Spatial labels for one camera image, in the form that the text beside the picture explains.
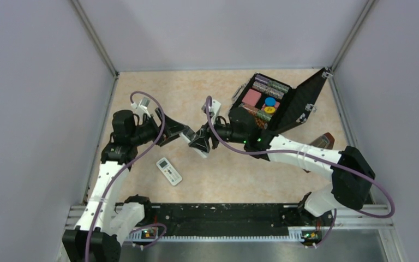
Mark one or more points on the orange black chip row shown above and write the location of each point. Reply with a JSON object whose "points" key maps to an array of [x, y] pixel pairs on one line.
{"points": [[260, 120]]}

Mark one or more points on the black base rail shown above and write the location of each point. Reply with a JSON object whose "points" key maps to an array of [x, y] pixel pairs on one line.
{"points": [[236, 221]]}

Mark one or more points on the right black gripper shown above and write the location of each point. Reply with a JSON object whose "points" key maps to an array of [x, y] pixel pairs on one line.
{"points": [[203, 136]]}

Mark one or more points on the white remote control with screen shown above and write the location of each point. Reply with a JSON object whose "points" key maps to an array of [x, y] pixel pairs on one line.
{"points": [[168, 170]]}

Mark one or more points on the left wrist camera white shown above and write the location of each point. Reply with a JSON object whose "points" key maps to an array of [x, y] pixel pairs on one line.
{"points": [[141, 108]]}

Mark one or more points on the yellow dealer chip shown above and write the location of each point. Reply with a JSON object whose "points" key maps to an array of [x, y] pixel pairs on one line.
{"points": [[269, 109]]}

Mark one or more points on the green chip stack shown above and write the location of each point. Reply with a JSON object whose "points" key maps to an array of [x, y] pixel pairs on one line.
{"points": [[263, 115]]}

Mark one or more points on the pink card deck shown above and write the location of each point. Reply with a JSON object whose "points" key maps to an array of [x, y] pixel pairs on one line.
{"points": [[251, 97]]}

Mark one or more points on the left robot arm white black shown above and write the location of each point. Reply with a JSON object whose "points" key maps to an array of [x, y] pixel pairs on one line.
{"points": [[100, 232]]}

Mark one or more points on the black poker chip case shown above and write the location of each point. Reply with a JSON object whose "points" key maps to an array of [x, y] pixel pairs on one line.
{"points": [[294, 104]]}

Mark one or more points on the blue dealer chip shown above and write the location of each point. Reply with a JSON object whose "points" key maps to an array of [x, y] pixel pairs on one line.
{"points": [[270, 101]]}

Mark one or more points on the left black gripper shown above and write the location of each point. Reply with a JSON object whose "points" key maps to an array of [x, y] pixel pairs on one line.
{"points": [[171, 130]]}

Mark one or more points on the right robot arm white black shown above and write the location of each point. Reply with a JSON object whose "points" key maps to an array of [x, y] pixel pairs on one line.
{"points": [[349, 174]]}

